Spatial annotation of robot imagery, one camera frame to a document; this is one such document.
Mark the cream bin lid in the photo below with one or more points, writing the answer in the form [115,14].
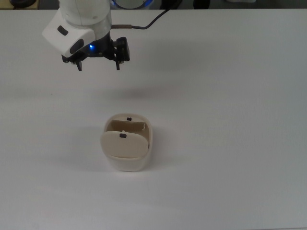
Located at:
[124,148]

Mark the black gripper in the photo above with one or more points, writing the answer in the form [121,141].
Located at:
[103,49]

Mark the small white trash bin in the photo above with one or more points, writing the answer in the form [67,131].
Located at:
[129,164]

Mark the wooden board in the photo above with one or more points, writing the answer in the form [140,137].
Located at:
[21,4]

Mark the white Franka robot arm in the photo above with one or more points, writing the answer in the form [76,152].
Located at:
[81,12]

